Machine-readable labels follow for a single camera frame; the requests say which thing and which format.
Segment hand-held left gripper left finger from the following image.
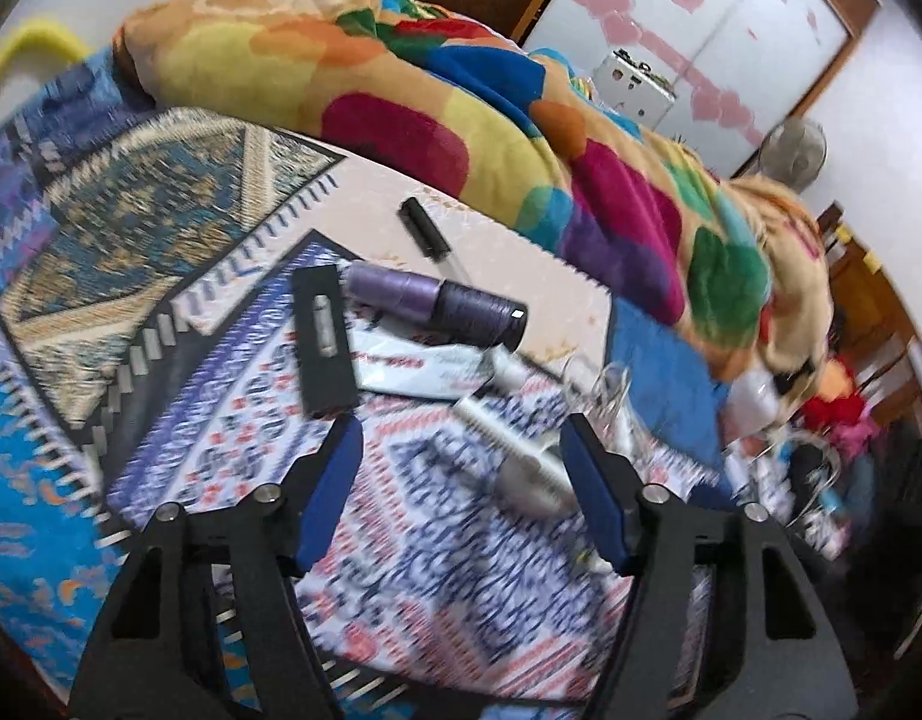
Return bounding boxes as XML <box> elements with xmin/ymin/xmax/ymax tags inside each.
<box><xmin>67</xmin><ymin>412</ymin><xmax>365</xmax><ymax>720</ymax></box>

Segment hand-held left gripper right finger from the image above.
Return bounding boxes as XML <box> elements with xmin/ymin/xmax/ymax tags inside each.
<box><xmin>561</xmin><ymin>412</ymin><xmax>861</xmax><ymax>720</ymax></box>

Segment purple bottle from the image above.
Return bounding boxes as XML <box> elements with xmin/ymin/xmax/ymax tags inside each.
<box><xmin>343</xmin><ymin>261</ymin><xmax>529</xmax><ymax>353</ymax></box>

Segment clear pen with black cap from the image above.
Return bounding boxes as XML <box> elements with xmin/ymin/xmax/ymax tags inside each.
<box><xmin>398</xmin><ymin>196</ymin><xmax>473</xmax><ymax>282</ymax></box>

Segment clear plastic wrapper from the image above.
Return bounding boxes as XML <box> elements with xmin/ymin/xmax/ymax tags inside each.
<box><xmin>562</xmin><ymin>358</ymin><xmax>646</xmax><ymax>455</ymax></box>

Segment black rectangular package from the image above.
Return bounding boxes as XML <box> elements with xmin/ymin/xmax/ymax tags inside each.
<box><xmin>291</xmin><ymin>265</ymin><xmax>359</xmax><ymax>419</ymax></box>

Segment white squeeze tube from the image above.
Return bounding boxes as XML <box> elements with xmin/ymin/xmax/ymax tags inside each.
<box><xmin>348</xmin><ymin>326</ymin><xmax>541</xmax><ymax>400</ymax></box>

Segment pile of red clothes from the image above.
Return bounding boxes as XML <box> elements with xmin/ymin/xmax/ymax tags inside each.
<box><xmin>795</xmin><ymin>360</ymin><xmax>882</xmax><ymax>466</ymax></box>

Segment patterned bedsheet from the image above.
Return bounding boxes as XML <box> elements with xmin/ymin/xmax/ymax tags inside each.
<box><xmin>0</xmin><ymin>49</ymin><xmax>732</xmax><ymax>720</ymax></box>

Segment wooden chair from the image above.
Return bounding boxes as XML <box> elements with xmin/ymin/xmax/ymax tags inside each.
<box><xmin>817</xmin><ymin>199</ymin><xmax>922</xmax><ymax>428</ymax></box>

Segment colourful patchwork blanket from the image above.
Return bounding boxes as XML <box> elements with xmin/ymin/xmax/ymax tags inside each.
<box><xmin>112</xmin><ymin>0</ymin><xmax>833</xmax><ymax>383</ymax></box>

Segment white standing fan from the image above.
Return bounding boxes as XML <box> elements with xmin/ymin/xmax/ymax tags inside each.
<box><xmin>757</xmin><ymin>116</ymin><xmax>830</xmax><ymax>188</ymax></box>

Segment white electrical box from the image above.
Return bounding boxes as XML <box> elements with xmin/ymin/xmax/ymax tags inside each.
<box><xmin>592</xmin><ymin>49</ymin><xmax>676</xmax><ymax>121</ymax></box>

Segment white wardrobe with pink stickers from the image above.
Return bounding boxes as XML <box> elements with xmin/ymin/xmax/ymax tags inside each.
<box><xmin>521</xmin><ymin>0</ymin><xmax>882</xmax><ymax>181</ymax></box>

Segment yellow bed frame bar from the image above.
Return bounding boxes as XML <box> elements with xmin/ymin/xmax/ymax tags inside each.
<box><xmin>0</xmin><ymin>19</ymin><xmax>87</xmax><ymax>125</ymax></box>

